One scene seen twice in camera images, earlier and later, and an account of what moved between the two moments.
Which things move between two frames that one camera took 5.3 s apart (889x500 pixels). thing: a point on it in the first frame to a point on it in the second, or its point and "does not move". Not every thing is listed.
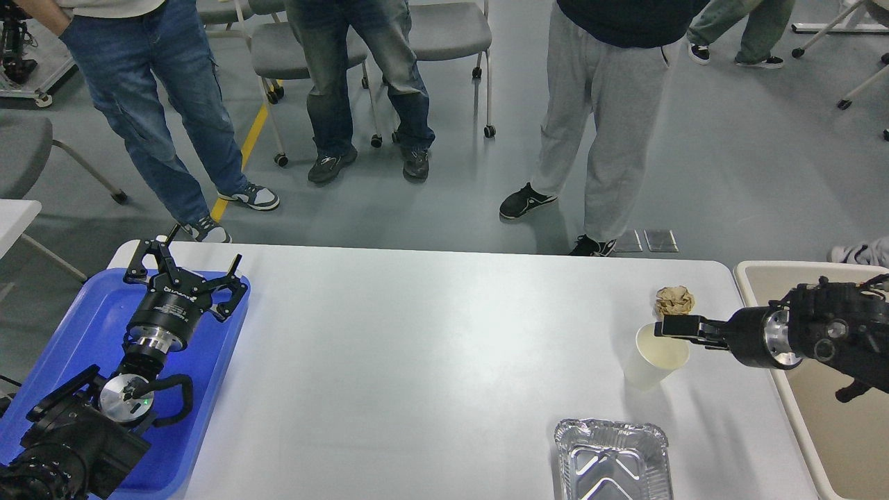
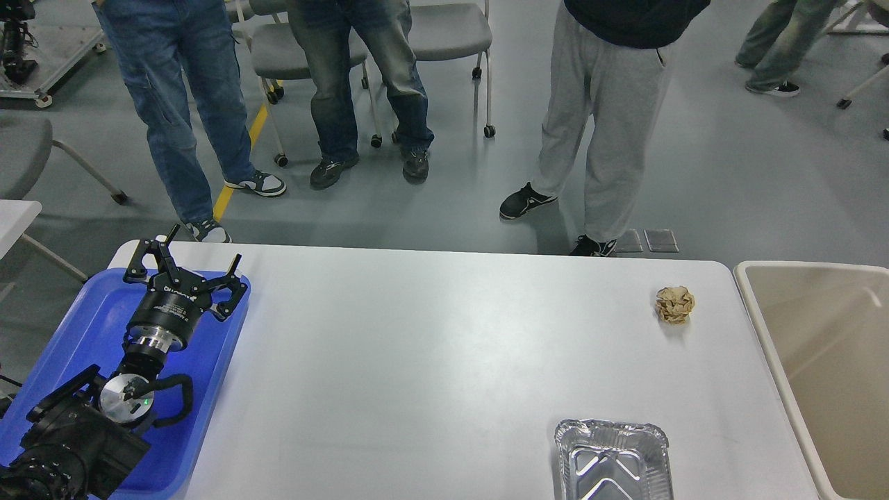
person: x=767 y=21 to x=777 y=38
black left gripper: x=169 y=310 does not move
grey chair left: x=26 y=142 does not move
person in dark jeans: x=325 y=28 does not move
